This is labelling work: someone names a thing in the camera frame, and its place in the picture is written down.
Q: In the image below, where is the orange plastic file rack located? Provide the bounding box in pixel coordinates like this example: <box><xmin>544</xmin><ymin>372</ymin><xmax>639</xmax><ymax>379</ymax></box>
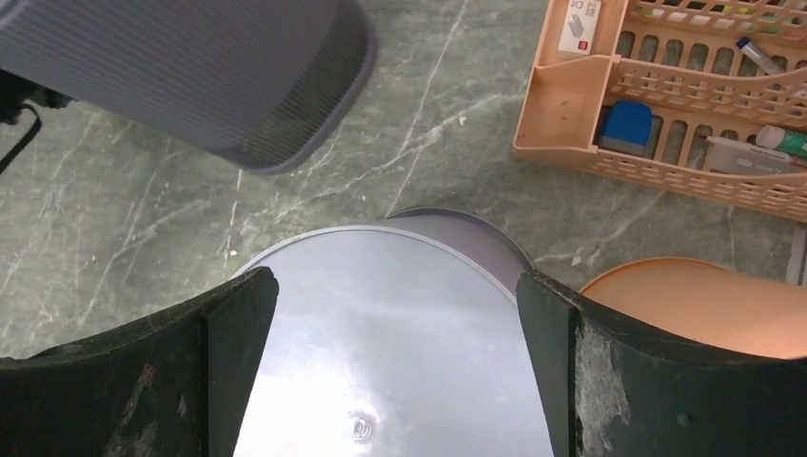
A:
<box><xmin>513</xmin><ymin>1</ymin><xmax>806</xmax><ymax>222</ymax></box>

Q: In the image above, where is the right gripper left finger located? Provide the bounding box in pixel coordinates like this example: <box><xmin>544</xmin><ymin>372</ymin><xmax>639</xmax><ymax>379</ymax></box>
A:
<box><xmin>1</xmin><ymin>267</ymin><xmax>279</xmax><ymax>456</ymax></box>

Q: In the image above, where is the white card box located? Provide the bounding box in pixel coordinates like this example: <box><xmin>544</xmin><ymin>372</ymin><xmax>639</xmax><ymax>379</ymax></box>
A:
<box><xmin>558</xmin><ymin>0</ymin><xmax>601</xmax><ymax>55</ymax></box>

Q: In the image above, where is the blue eraser block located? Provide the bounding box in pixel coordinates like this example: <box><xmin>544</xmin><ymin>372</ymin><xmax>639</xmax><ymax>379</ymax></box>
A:
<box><xmin>598</xmin><ymin>100</ymin><xmax>652</xmax><ymax>156</ymax></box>

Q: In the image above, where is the orange plastic bin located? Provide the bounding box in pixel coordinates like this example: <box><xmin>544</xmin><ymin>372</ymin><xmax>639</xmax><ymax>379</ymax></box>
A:
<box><xmin>581</xmin><ymin>257</ymin><xmax>806</xmax><ymax>359</ymax></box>

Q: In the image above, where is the grey flat packet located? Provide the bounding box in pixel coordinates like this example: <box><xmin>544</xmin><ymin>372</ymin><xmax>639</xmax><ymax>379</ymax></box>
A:
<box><xmin>703</xmin><ymin>136</ymin><xmax>806</xmax><ymax>176</ymax></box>

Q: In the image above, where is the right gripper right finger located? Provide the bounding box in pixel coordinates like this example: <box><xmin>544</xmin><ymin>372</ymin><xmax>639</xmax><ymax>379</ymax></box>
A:
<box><xmin>517</xmin><ymin>270</ymin><xmax>806</xmax><ymax>456</ymax></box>

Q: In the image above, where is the grey smooth plastic bin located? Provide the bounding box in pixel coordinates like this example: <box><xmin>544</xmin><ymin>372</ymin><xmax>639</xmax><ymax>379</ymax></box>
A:
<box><xmin>235</xmin><ymin>208</ymin><xmax>552</xmax><ymax>456</ymax></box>

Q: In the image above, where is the grey mesh waste basket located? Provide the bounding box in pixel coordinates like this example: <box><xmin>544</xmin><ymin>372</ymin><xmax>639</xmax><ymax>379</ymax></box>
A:
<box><xmin>1</xmin><ymin>1</ymin><xmax>377</xmax><ymax>175</ymax></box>

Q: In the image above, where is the green white glue tube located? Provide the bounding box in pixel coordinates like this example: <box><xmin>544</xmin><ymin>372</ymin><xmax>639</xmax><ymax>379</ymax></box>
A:
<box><xmin>755</xmin><ymin>126</ymin><xmax>807</xmax><ymax>158</ymax></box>

